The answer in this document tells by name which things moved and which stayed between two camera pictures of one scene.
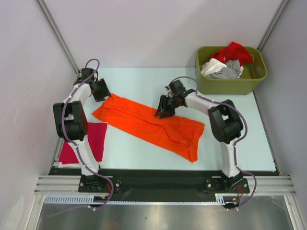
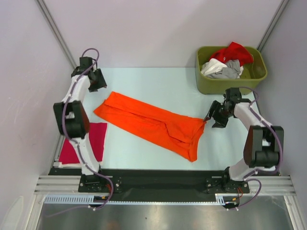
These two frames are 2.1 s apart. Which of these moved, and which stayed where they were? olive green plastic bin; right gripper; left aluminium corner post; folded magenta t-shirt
Moved: right gripper
Stayed: left aluminium corner post; folded magenta t-shirt; olive green plastic bin
